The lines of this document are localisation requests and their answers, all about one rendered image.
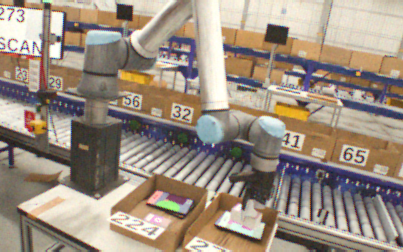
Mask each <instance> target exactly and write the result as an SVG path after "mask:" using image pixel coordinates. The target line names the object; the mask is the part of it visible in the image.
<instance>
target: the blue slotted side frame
mask: <svg viewBox="0 0 403 252"><path fill-rule="evenodd" d="M3 87H4V89H3ZM27 88H28V90H29V87H25V86H22V85H17V84H15V83H10V82H5V81H2V80H0V94H1V92H2V96H7V97H10V94H11V98H12V99H13V98H15V96H16V99H17V100H20V97H21V100H22V99H23V100H22V102H24V101H25V99H26V103H32V105H35V102H36V103H40V99H38V98H37V97H36V96H34V95H36V92H33V91H30V90H29V91H30V92H31V93H32V95H33V94H34V95H33V97H32V95H31V94H30V92H29V91H28V90H27ZM13 89H14V90H13ZM17 90H18V93H17ZM27 93H28V96H27ZM49 101H50V102H49V103H51V105H49V109H51V106H52V109H54V112H56V111H57V108H58V111H59V112H60V113H63V112H64V113H65V114H66V115H68V111H69V114H71V115H72V117H75V116H77V117H80V108H79V110H78V107H80V105H81V106H83V107H85V103H84V102H82V101H80V100H74V99H71V98H66V97H64V96H58V95H57V98H55V99H49ZM54 101H55V102H57V104H52V103H54ZM60 102H61V106H60ZM107 116H108V117H109V116H112V117H113V118H115V119H117V118H118V119H120V120H122V121H123V128H122V129H123V130H125V131H126V133H127V132H128V131H131V132H132V133H133V135H134V134H140V138H142V137H143V136H146V137H148V138H149V135H150V134H151V138H154V139H155V140H156V142H158V141H164V144H167V143H170V144H172V146H173V147H174V146H175V145H179V147H180V150H182V148H184V147H187V148H188V150H189V152H191V150H197V152H198V154H200V153H201V152H204V153H205V154H206V158H207V157H208V156H209V155H210V154H212V155H213V156H214V157H215V160H214V161H213V163H214V162H215V161H216V160H217V158H219V157H223V159H224V156H225V155H226V159H224V163H223V165H224V164H225V163H226V161H227V160H228V159H231V160H232V161H233V158H234V157H231V156H229V154H230V149H231V147H232V145H235V146H238V147H244V152H243V156H242V159H236V158H235V161H233V165H232V168H233V167H234V166H235V164H236V163H237V162H241V163H242V161H243V159H244V163H242V165H243V167H242V168H241V171H240V172H242V171H243V169H244V167H245V165H250V159H251V153H253V146H251V145H248V144H242V143H239V142H236V141H223V142H220V143H219V144H214V145H213V144H207V143H205V144H204V141H201V138H199V136H198V133H197V132H195V131H193V130H190V129H187V128H181V127H178V126H176V125H170V124H167V123H163V122H157V121H155V120H152V119H146V118H143V117H140V116H135V115H132V114H129V113H123V112H120V111H118V110H112V109H110V108H108V114H107ZM131 118H132V119H138V120H140V131H136V133H134V130H132V129H130V128H129V125H130V122H129V121H130V119H131ZM125 119H126V123H124V120H125ZM147 125H148V129H146V126H147ZM124 128H125V129H124ZM127 128H128V131H127ZM154 128H155V131H154ZM158 130H159V131H158ZM162 130H163V134H162ZM178 131H181V132H186V133H189V138H188V144H182V143H179V142H177V135H178ZM142 132H143V135H142ZM170 132H172V133H171V136H170ZM157 136H158V140H157ZM151 138H149V139H151ZM161 138H162V139H161ZM165 138H167V141H166V142H165ZM195 138H196V139H197V141H196V143H195ZM173 141H175V142H174V144H173ZM200 141H201V142H200ZM177 143H178V144H177ZM181 144H182V146H181ZM185 145H186V146H185ZM190 145H191V149H189V147H190ZM212 145H213V147H212ZM217 146H218V147H217ZM222 146H223V150H221V147H222ZM198 147H200V149H199V151H198ZM226 149H227V150H226ZM203 150H204V151H203ZM207 150H208V154H207ZM189 152H188V153H189ZM216 152H217V154H216ZM244 153H245V154H244ZM249 153H250V157H249ZM215 154H216V156H215ZM220 155H221V156H220ZM229 157H230V158H229ZM206 158H205V159H206ZM205 159H204V160H205ZM204 160H203V161H202V162H204ZM238 160H239V161H238ZM278 161H279V163H278V164H277V166H276V169H275V170H276V171H277V172H278V173H280V170H282V172H281V173H280V179H281V176H282V174H283V176H284V175H288V176H289V174H290V172H291V176H290V178H291V181H290V186H292V183H293V179H294V178H296V177H297V178H298V179H299V175H301V179H300V180H301V184H300V189H302V186H303V181H305V180H308V179H309V178H310V177H311V181H310V183H311V185H310V192H312V191H313V184H315V183H318V182H319V180H320V190H321V194H322V195H323V192H322V188H323V187H324V186H329V183H331V185H330V186H329V188H331V198H333V190H334V189H336V188H339V185H340V192H341V195H342V200H344V198H343V193H344V192H348V191H349V188H351V191H350V194H351V196H352V201H353V204H354V200H353V196H354V194H359V191H361V194H360V195H361V198H362V202H363V203H364V201H363V200H364V197H368V196H369V194H371V195H370V198H371V199H372V197H374V196H376V194H378V195H380V196H382V199H381V200H382V201H383V204H384V205H385V203H387V202H389V201H390V199H392V201H391V202H390V203H391V204H392V206H394V207H393V208H394V209H395V206H396V205H399V204H400V202H402V204H401V206H402V207H403V184H397V183H395V182H390V181H388V180H387V181H385V180H383V179H378V178H376V177H370V176H368V175H362V174H360V173H355V172H352V171H347V170H344V169H339V168H337V167H331V166H328V165H324V164H321V163H318V162H312V161H309V160H304V159H302V158H299V157H298V158H296V157H293V156H290V155H285V154H282V153H280V154H279V156H278ZM247 162H248V163H247ZM213 163H211V164H213ZM287 163H288V164H289V166H288V167H286V165H287ZM223 165H222V166H220V167H223ZM292 166H293V167H292ZM297 166H299V167H298V169H297V170H296V167H297ZM284 167H285V170H284V173H283V168H284ZM232 168H231V170H232ZM307 168H309V169H308V172H306V170H307ZM318 169H319V170H324V171H326V173H325V175H324V177H323V179H319V180H318V178H316V171H318ZM311 171H313V172H311ZM285 172H286V173H285ZM327 173H328V178H326V175H327ZM295 175H296V176H295ZM337 176H338V180H336V178H337ZM304 178H305V179H304ZM342 179H343V180H342ZM347 179H349V180H348V182H347V183H346V181H347ZM314 180H315V182H314ZM352 182H353V183H352ZM357 182H359V183H358V185H357V186H356V183H357ZM324 183H325V184H324ZM368 184H369V187H368V188H366V187H367V185H368ZM334 185H335V187H334ZM372 187H373V188H372ZM377 187H379V191H377ZM382 190H383V191H382ZM388 190H390V192H389V193H388V194H387V192H388ZM354 191H355V192H354ZM395 191H398V193H399V192H400V196H398V194H396V193H395ZM393 192H394V194H393ZM374 198H375V197H374ZM395 202H396V203H395Z"/></svg>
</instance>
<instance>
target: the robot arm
mask: <svg viewBox="0 0 403 252"><path fill-rule="evenodd" d="M192 17H193V19H194V27H195V44H196V52H197V60H198V76H199V85H200V93H201V118H200V119H198V122H197V125H196V129H197V133H198V136H199V138H201V141H204V143H207V144H219V143H220V142H223V141H232V140H235V139H241V140H244V141H247V142H249V143H251V144H254V145H253V153H252V156H251V159H250V165H251V166H252V171H247V172H240V173H238V172H235V173H232V174H231V175H230V176H228V180H229V183H238V182H245V181H249V183H248V185H247V186H246V190H245V194H244V196H243V201H242V206H241V219H242V222H244V219H245V216H248V217H253V218H256V216H257V213H256V210H254V208H257V209H262V210H264V209H265V203H266V201H269V200H270V199H271V198H273V194H274V190H273V189H274V188H275V185H274V181H275V176H277V174H278V172H277V171H275V169H276V166H277V163H278V156H279V154H280V150H281V144H282V141H283V138H284V131H285V125H284V123H283V122H281V121H280V120H279V119H275V118H272V117H270V116H261V117H260V118H257V117H255V116H250V115H249V114H247V113H242V112H241V111H239V110H229V106H228V97H227V88H226V79H225V62H224V53H223V45H222V36H221V19H220V12H219V3H218V0H170V2H168V3H167V5H165V6H164V7H163V8H162V9H161V10H160V11H159V12H158V14H157V15H156V16H155V17H154V18H153V19H152V20H150V22H149V23H148V24H147V25H146V26H145V27H144V28H143V29H142V30H137V31H134V32H133V33H132V34H131V35H130V37H128V38H125V37H122V35H121V33H117V32H111V31H97V30H92V31H89V32H88V33H87V38H86V41H85V54H84V64H83V74H82V75H81V78H80V80H79V81H78V85H77V92H80V93H81V94H86V95H90V96H93V97H97V96H100V97H114V96H118V95H119V87H118V82H117V79H116V74H117V70H134V71H147V70H150V69H151V68H153V67H154V66H155V65H156V62H157V60H158V57H157V55H158V54H159V47H160V46H161V45H162V44H163V43H165V42H166V41H167V40H168V39H169V38H170V37H171V36H172V35H173V34H174V33H176V32H177V31H178V30H179V29H180V28H181V27H182V26H183V25H184V24H186V23H187V22H188V21H189V20H190V19H192ZM272 191H273V193H272ZM271 194H272V195H271ZM263 201H264V202H263Z"/></svg>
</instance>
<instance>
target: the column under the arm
mask: <svg viewBox="0 0 403 252"><path fill-rule="evenodd" d="M122 128H123V121H122V120H120V119H115V118H113V117H110V116H109V117H108V116H107V122H106V123H88V122H86V121H85V120H84V116H82V117H76V118H73V119H71V129H70V158H71V162H70V175H67V176H65V177H63V178H61V179H60V180H57V181H56V182H58V183H59V184H61V185H65V186H66V187H68V188H71V189H73V190H75V191H77V192H80V193H82V194H83V195H87V196H89V197H90V198H94V199H96V200H97V201H98V200H99V199H102V197H105V196H106V195H107V194H109V193H110V192H113V191H114V190H115V189H117V188H118V187H121V186H122V185H123V184H125V183H126V182H128V181H130V178H128V177H127V176H122V175H120V174H118V173H119V164H120V146H121V137H122Z"/></svg>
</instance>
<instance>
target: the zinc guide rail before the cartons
mask: <svg viewBox="0 0 403 252"><path fill-rule="evenodd" d="M0 80H2V81H5V82H10V83H15V84H17V85H22V86H25V83H20V82H17V81H12V80H10V79H5V78H2V77H0ZM25 87H26V86H25ZM57 95H58V96H64V97H66V98H71V99H74V100H80V101H82V102H84V103H85V99H83V98H80V97H75V96H72V95H66V94H64V93H59V92H57ZM108 108H110V109H112V110H118V111H120V112H123V113H129V114H132V115H135V116H140V117H143V118H146V119H152V120H155V121H157V122H163V123H167V124H170V125H176V126H178V127H181V128H187V129H190V130H193V131H195V132H197V129H196V128H195V127H192V126H189V125H183V124H181V123H178V122H172V121H169V120H166V119H160V118H157V117H154V116H149V115H146V114H143V113H137V112H134V111H131V110H125V109H122V108H120V107H114V106H111V105H108ZM232 141H236V142H239V143H242V144H248V145H251V146H253V145H254V144H251V143H249V142H247V141H244V140H241V139H235V140H232ZM280 153H282V154H285V155H290V156H293V157H296V158H298V157H299V158H302V159H304V160H309V161H312V162H318V163H321V164H324V165H328V166H331V167H337V168H339V169H344V170H347V171H352V172H355V173H360V174H362V175H368V176H370V177H376V178H378V179H383V180H385V181H387V180H388V181H390V182H395V183H397V184H403V180H400V179H395V178H390V177H387V176H382V175H380V174H375V173H372V172H367V171H364V170H359V169H356V168H352V167H349V166H344V165H341V164H335V163H333V162H327V163H324V162H321V161H320V159H317V158H314V157H308V156H305V155H302V154H301V155H300V154H297V153H294V152H289V151H286V150H283V149H281V150H280Z"/></svg>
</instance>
